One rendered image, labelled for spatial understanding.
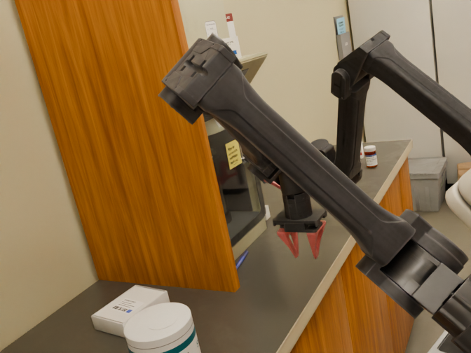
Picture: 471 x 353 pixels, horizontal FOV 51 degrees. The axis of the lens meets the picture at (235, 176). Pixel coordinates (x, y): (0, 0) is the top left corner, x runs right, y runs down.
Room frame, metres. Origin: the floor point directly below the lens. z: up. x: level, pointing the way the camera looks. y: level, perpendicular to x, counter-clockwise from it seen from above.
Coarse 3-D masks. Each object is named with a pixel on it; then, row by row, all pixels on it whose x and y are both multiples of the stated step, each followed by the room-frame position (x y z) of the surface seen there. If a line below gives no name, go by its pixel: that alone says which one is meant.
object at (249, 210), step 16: (208, 128) 1.34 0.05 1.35; (224, 144) 1.40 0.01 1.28; (224, 160) 1.38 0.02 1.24; (224, 176) 1.37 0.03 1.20; (240, 176) 1.44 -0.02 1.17; (256, 176) 1.52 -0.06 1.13; (224, 192) 1.35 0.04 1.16; (240, 192) 1.43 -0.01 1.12; (256, 192) 1.51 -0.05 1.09; (224, 208) 1.34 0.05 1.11; (240, 208) 1.41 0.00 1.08; (256, 208) 1.49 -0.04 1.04; (240, 224) 1.40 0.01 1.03; (256, 224) 1.47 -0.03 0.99
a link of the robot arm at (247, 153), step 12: (216, 36) 0.67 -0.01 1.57; (228, 48) 0.66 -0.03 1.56; (168, 96) 0.65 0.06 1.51; (180, 108) 0.65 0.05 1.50; (192, 120) 0.69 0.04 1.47; (228, 132) 0.81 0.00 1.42; (240, 144) 0.86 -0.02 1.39; (252, 156) 0.90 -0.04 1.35; (264, 156) 0.90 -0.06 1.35; (264, 168) 0.93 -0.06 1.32
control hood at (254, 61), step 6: (252, 54) 1.50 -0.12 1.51; (258, 54) 1.45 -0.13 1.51; (264, 54) 1.47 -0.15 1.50; (240, 60) 1.35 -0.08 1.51; (246, 60) 1.37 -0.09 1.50; (252, 60) 1.41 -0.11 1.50; (258, 60) 1.45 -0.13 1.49; (246, 66) 1.40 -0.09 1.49; (252, 66) 1.44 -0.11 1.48; (258, 66) 1.49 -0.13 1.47; (252, 72) 1.48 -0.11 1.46; (246, 78) 1.47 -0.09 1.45; (252, 78) 1.52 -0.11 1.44
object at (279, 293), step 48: (384, 144) 2.29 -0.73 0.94; (384, 192) 1.74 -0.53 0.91; (336, 240) 1.35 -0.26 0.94; (96, 288) 1.36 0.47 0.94; (240, 288) 1.18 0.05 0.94; (288, 288) 1.13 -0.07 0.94; (48, 336) 1.14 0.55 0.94; (96, 336) 1.09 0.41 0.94; (240, 336) 0.97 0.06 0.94; (288, 336) 0.93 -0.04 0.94
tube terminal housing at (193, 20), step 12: (180, 0) 1.36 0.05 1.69; (192, 0) 1.41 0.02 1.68; (204, 0) 1.47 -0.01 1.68; (216, 0) 1.52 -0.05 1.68; (192, 12) 1.40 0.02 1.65; (204, 12) 1.45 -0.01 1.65; (216, 12) 1.51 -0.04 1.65; (192, 24) 1.39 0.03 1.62; (204, 24) 1.44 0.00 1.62; (216, 24) 1.50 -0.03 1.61; (192, 36) 1.38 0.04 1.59; (204, 36) 1.43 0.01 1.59; (228, 36) 1.55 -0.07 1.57; (264, 228) 1.54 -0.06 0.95; (240, 240) 1.40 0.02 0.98; (252, 240) 1.46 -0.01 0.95; (240, 252) 1.39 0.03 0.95
